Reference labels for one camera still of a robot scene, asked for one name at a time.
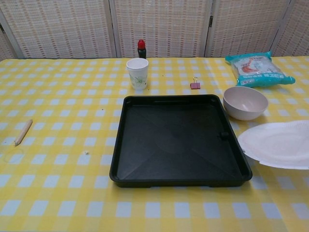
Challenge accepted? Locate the white paper cup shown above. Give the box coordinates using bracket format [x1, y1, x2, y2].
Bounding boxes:
[126, 58, 149, 91]

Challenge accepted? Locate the teal snack bag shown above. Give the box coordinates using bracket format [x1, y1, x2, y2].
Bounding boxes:
[225, 50, 296, 87]

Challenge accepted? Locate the yellow white checkered tablecloth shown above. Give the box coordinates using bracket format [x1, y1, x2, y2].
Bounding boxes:
[0, 56, 309, 232]

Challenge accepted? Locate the beige round bowl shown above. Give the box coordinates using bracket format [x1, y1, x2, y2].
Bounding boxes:
[223, 86, 269, 121]

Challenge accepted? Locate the woven folding screen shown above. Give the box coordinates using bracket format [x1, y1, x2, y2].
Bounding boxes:
[0, 0, 309, 62]

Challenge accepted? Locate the black square plastic tray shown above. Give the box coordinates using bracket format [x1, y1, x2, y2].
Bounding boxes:
[109, 94, 253, 189]

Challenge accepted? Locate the pink binder clip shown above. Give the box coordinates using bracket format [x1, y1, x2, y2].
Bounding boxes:
[190, 76, 201, 90]

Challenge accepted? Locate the dark bottle with red cap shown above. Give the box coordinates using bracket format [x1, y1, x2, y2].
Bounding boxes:
[137, 40, 147, 59]

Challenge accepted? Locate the white paper plate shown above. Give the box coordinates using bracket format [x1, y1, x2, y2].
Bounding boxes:
[237, 120, 309, 170]

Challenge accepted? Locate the wooden pencil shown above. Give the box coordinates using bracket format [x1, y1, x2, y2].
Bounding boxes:
[14, 119, 33, 146]

